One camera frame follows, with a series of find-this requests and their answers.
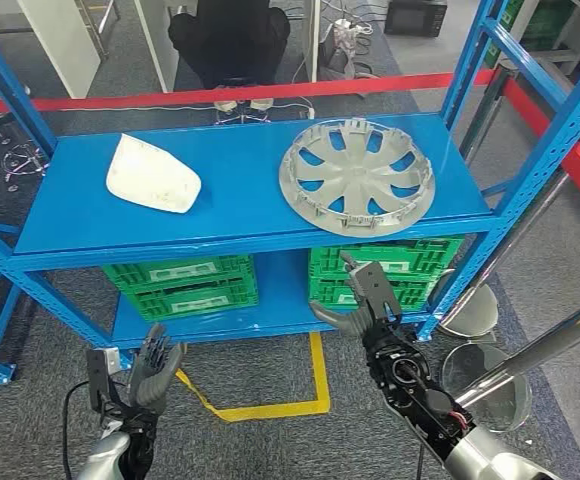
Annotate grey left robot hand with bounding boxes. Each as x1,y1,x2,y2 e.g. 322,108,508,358
128,323,188,416

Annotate white plastic cover part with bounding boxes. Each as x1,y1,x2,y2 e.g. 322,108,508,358
106,133,202,215

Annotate white power strip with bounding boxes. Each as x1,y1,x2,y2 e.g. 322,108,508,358
334,18,374,41

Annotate yellow floor tape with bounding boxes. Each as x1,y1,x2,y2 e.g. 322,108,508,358
174,331,331,424

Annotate white desk panel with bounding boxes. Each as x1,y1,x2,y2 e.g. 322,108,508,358
17,0,101,99

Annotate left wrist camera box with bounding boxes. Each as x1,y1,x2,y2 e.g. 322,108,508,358
85,347,121,413

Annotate green plastic storage crate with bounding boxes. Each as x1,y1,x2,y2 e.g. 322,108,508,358
485,0,576,68

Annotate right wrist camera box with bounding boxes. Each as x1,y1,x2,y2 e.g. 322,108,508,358
350,260,403,323

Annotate blue metal shelf rack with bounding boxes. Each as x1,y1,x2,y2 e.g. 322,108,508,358
0,0,580,387

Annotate grey metal frame legs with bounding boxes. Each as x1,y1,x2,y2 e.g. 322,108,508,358
75,0,121,61

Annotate grey workbench dark legs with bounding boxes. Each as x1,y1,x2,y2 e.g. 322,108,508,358
458,39,580,167

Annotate red barrier belt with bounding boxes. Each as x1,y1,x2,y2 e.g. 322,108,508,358
502,78,580,223
0,69,496,115

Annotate chrome stanchion with round base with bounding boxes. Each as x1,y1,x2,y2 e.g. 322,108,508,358
439,129,580,342
441,289,580,435

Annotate person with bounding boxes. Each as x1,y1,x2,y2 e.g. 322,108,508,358
168,0,291,114

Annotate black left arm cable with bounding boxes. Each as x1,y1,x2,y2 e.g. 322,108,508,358
62,380,91,480

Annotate black microwave oven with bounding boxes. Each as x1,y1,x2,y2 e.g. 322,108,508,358
384,0,448,38

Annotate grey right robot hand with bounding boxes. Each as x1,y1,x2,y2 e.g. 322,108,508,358
310,250,377,338

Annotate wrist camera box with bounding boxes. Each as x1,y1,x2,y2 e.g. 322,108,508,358
85,347,121,413
350,260,403,323

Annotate black round stool chrome base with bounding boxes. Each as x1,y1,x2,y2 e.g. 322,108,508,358
214,82,272,126

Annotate grey bag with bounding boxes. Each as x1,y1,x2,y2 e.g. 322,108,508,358
319,26,371,79

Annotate silver plastic wheel hubcap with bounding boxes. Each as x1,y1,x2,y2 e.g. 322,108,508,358
278,117,436,238

